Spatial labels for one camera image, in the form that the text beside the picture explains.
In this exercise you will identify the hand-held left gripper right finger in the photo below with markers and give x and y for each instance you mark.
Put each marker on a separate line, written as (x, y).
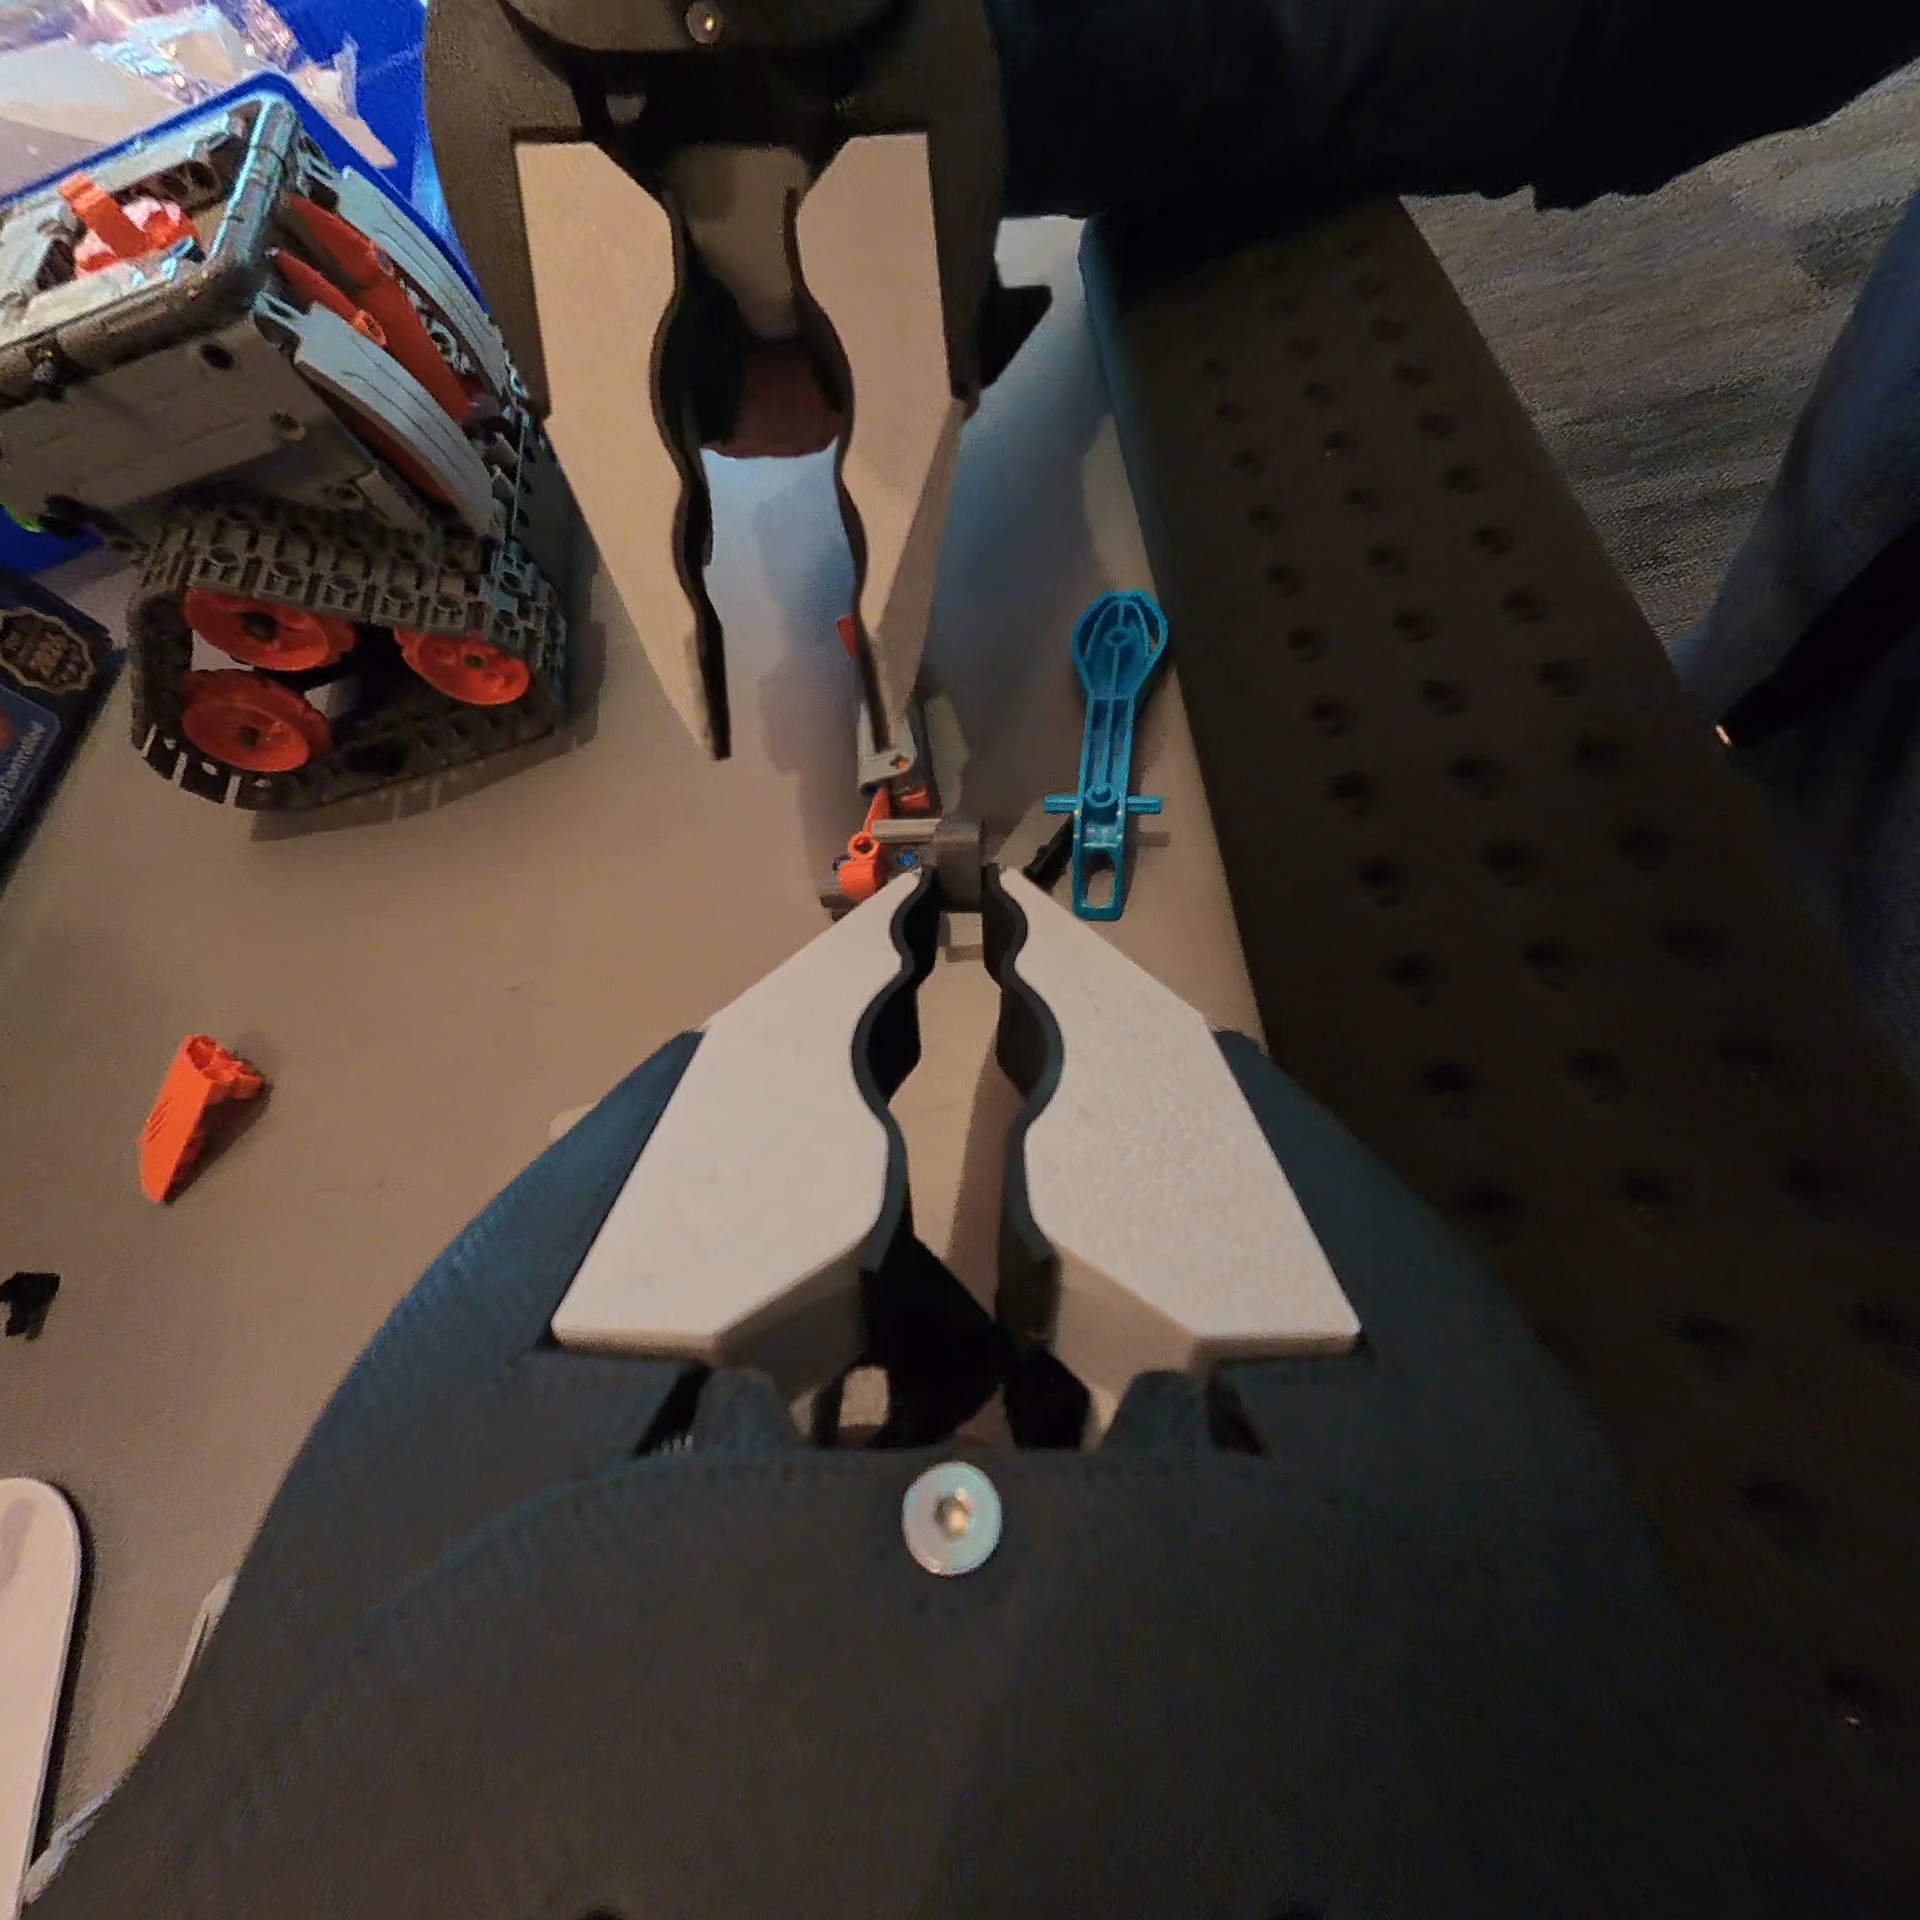
(1184, 1186)

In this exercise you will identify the grey orange brick assembly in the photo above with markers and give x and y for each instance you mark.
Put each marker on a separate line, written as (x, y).
(955, 855)

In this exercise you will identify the person's right hand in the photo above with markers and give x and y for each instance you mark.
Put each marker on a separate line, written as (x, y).
(781, 399)

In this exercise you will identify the person's blue trouser leg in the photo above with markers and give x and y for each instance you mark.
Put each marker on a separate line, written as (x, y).
(1829, 601)

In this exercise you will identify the grey tracked toy robot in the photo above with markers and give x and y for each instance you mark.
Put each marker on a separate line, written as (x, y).
(225, 421)

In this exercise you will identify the dark blue robot kit box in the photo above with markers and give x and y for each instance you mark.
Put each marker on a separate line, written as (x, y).
(37, 722)

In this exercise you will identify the blue plastic brick tool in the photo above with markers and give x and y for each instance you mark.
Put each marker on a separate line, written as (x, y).
(1110, 676)

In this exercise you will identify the person's right forearm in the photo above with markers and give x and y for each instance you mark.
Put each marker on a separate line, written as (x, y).
(1425, 91)

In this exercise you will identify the small black connector brick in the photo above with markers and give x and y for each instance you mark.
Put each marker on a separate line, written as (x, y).
(29, 1306)

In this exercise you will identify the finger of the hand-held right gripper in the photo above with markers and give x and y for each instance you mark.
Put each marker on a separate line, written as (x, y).
(599, 375)
(901, 375)

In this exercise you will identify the orange wedge brick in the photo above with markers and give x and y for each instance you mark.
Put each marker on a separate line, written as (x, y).
(189, 1118)
(863, 867)

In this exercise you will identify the blue plastic bin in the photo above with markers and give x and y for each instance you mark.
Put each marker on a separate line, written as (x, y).
(360, 61)

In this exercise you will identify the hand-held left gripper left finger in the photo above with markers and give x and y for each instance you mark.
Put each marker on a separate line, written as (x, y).
(735, 1186)

